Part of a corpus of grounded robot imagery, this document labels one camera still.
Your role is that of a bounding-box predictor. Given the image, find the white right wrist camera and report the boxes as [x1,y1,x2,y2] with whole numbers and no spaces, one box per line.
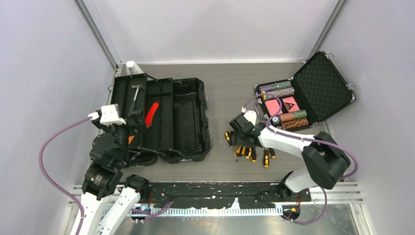
[241,108,257,126]

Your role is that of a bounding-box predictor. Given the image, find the white metronome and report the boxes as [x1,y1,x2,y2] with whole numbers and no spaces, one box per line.
[126,61,144,75]

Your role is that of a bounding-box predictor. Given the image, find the poker chip row green red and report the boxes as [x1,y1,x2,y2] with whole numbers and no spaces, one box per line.
[271,110,307,124]

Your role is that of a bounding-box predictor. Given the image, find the black aluminium poker chip case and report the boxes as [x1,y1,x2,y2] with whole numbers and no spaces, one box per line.
[254,50,356,132]

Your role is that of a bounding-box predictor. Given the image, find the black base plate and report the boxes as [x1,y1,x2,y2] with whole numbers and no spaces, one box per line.
[139,182,311,209]

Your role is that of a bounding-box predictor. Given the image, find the red black pliers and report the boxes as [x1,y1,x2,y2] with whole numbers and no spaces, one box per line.
[144,102,160,129]

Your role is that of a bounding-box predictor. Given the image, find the yellow black screwdriver right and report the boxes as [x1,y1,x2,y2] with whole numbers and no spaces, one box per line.
[263,148,276,168]

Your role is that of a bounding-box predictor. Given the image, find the pink card deck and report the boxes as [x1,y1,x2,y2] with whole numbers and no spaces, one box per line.
[265,99,283,116]

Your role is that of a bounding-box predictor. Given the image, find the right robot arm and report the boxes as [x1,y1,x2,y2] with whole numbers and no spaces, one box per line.
[230,114,351,201]

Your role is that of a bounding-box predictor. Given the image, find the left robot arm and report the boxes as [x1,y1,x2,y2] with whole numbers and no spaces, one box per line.
[71,105,151,235]

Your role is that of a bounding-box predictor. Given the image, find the poker chip row top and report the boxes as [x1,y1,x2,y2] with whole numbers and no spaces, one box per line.
[259,81,292,92]

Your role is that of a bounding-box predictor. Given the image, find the orange black bit holder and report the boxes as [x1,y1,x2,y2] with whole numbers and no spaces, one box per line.
[128,134,141,150]

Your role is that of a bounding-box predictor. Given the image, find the poker chip row orange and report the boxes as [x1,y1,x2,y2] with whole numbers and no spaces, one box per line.
[281,117,309,130]

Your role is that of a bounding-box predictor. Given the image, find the black plastic toolbox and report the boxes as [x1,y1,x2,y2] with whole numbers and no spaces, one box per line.
[111,73,212,167]

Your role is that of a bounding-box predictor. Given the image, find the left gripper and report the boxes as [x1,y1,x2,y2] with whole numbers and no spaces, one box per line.
[94,108,146,164]

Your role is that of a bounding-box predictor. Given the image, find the small steel hammer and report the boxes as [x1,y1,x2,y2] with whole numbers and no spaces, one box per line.
[129,84,144,113]

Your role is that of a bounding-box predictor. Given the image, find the red card deck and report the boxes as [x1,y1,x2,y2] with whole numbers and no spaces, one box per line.
[282,96,300,113]

